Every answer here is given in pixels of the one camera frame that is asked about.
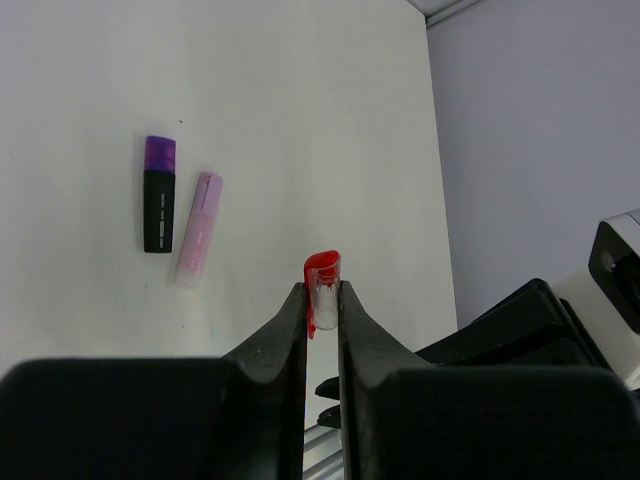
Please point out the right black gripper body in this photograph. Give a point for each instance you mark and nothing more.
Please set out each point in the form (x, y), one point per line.
(532, 326)

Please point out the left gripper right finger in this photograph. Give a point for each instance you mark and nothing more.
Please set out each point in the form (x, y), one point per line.
(389, 409)

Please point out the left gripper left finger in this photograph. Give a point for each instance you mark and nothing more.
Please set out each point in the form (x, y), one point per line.
(259, 431)

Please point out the red pen cap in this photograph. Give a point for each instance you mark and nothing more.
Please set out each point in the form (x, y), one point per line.
(322, 280)

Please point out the pink marker pen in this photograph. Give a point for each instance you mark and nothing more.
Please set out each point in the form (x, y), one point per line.
(198, 232)

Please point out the black purple highlighter pen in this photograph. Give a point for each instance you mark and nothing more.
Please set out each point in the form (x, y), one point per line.
(158, 211)

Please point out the purple highlighter cap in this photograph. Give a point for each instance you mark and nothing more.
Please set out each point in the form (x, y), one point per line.
(160, 155)

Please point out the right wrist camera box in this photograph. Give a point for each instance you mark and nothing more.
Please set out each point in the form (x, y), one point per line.
(605, 294)

